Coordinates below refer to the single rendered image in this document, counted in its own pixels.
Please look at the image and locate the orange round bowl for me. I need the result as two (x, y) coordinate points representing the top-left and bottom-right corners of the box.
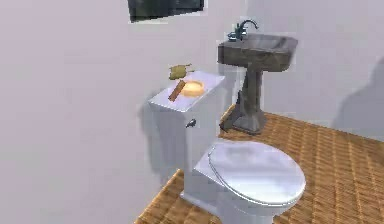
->
(180, 80), (205, 98)

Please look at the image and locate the brown wooden stick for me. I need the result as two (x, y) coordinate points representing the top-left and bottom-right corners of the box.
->
(168, 80), (187, 102)

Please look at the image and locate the white toilet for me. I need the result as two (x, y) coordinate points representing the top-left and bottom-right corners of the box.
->
(148, 70), (307, 224)

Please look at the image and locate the dark metal faucet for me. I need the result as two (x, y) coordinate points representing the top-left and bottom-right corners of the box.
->
(227, 19), (260, 42)

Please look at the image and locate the grey pedestal sink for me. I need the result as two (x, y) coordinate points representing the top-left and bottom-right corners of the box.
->
(217, 32), (299, 135)

